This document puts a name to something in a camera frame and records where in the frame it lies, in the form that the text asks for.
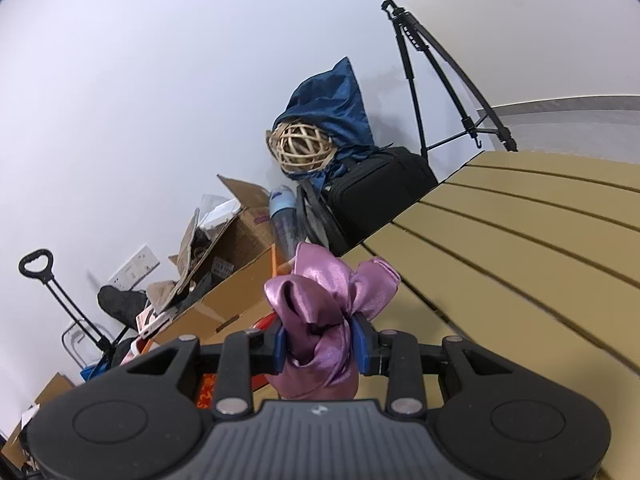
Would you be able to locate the light blue water bottle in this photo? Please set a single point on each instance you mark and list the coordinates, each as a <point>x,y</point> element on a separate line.
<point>282,220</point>

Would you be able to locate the black camera tripod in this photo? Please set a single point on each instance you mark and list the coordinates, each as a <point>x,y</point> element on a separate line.
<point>400,17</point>

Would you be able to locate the tan slatted folding table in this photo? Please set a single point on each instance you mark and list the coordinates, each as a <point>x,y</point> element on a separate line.
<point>525,270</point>

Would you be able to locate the purple satin cloth bow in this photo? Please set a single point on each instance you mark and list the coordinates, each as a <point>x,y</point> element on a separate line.
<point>320,310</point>

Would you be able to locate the pink and white items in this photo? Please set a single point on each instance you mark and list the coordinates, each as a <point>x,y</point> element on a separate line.
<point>131,350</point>

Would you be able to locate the dark blue cloth bag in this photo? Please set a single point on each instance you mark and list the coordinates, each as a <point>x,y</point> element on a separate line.
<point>330,105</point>

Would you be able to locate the flat brown cardboard piece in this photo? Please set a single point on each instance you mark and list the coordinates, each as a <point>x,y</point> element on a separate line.
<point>190,245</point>

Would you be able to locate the black hand trolley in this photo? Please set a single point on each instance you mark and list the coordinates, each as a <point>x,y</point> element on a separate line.
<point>46,275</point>

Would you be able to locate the small pictured white box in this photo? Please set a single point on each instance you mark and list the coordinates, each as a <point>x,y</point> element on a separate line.
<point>150,322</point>

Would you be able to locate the black luggage bag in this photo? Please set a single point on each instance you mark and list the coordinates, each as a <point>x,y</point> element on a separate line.
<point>380,190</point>

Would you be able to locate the blue plastic box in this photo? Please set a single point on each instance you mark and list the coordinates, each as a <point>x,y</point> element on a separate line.
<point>95,370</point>

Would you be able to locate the small black bag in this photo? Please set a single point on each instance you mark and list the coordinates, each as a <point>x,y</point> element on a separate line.
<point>120,302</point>

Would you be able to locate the woven rattan ball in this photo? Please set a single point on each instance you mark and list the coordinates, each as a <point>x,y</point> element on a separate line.
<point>300,127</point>

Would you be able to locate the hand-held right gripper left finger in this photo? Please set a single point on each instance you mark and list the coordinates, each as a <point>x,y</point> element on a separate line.
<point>280,355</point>

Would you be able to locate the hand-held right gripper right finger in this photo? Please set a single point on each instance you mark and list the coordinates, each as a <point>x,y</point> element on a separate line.
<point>361,350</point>

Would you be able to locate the open brown cardboard box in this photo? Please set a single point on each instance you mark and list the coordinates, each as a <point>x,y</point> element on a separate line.
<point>245,240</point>

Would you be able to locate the low brown cardboard box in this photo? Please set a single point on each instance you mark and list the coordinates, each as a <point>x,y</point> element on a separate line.
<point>40,405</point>

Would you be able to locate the white wall socket panel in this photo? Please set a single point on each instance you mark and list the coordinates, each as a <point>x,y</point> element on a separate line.
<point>135,265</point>

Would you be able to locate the red open cardboard box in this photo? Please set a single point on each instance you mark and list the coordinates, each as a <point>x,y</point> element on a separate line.
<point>225,300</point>

